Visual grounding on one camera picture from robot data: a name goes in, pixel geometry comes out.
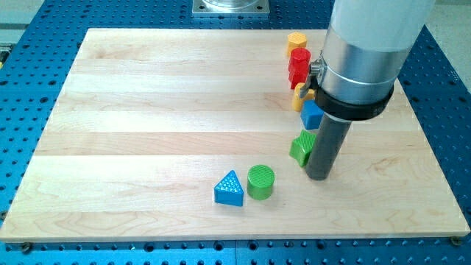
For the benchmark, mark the green star block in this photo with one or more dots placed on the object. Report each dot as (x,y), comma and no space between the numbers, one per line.
(302,146)

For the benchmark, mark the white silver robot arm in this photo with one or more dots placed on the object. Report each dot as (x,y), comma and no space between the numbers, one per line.
(366,45)

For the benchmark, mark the blue cube block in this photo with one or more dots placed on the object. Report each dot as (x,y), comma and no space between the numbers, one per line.
(311,115)

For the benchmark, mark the green cylinder block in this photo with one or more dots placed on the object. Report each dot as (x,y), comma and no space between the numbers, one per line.
(260,181)

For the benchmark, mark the blue triangle block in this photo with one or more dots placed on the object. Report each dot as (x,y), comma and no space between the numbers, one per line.
(229,191)

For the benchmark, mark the yellow block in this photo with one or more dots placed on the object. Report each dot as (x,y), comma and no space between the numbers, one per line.
(299,100)

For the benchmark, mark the wooden board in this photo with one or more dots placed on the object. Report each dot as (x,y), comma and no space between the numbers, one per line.
(149,120)

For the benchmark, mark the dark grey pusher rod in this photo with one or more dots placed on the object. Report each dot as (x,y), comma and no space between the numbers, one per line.
(330,137)

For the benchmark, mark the red block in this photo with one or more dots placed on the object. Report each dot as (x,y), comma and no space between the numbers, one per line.
(298,66)

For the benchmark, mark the orange hexagon block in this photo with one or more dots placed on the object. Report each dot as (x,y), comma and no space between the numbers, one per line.
(295,40)

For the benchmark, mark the blue perforated table plate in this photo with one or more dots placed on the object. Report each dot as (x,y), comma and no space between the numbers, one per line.
(36,70)

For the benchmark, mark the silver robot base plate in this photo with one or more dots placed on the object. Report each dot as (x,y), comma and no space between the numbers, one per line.
(230,7)

